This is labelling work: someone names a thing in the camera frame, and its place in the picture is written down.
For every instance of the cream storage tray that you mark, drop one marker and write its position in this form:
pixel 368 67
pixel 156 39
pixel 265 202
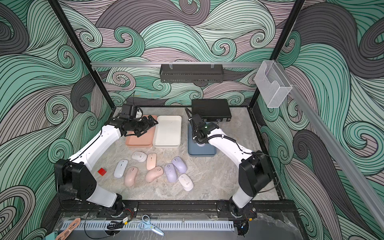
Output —
pixel 168 132

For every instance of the white slotted cable duct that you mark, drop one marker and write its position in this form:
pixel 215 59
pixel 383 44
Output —
pixel 169 225

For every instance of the black ribbed briefcase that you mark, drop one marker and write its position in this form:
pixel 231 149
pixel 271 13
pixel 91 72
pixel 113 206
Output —
pixel 212 110

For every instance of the white mouse with logo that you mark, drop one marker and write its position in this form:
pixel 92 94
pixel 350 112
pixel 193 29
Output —
pixel 186 182

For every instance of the pink storage tray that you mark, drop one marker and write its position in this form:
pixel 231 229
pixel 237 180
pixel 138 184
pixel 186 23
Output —
pixel 144 141

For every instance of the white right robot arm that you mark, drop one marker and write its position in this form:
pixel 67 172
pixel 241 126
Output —
pixel 255 172

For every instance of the blue handled scissors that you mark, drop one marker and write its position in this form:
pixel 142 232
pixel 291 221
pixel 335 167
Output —
pixel 146 224

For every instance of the purple mouse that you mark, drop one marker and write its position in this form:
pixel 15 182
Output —
pixel 170 172
pixel 179 165

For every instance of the red small cube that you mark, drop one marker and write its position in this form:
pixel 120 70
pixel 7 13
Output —
pixel 102 171

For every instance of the blue storage tray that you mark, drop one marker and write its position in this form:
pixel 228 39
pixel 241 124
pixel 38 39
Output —
pixel 197 151

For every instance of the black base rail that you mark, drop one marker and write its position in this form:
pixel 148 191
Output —
pixel 217 208

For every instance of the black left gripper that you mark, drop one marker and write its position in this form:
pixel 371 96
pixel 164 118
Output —
pixel 146 125

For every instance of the peach flat mouse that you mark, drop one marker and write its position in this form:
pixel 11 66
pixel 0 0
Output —
pixel 151 162

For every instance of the clear plastic wall holder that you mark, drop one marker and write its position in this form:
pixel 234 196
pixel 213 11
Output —
pixel 273 83

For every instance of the black wall shelf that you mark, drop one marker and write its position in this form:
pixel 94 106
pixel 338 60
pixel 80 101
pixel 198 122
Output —
pixel 191 73

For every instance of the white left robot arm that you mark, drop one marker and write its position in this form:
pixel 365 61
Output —
pixel 73 176

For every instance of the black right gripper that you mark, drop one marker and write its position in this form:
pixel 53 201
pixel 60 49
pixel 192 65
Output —
pixel 195 134

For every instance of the pale blue white flat mouse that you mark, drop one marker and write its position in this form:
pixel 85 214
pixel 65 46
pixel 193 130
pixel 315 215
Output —
pixel 120 169

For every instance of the pink mouse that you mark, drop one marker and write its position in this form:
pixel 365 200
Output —
pixel 130 177
pixel 154 173

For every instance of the white mouse upper left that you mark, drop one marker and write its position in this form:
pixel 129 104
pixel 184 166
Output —
pixel 139 156

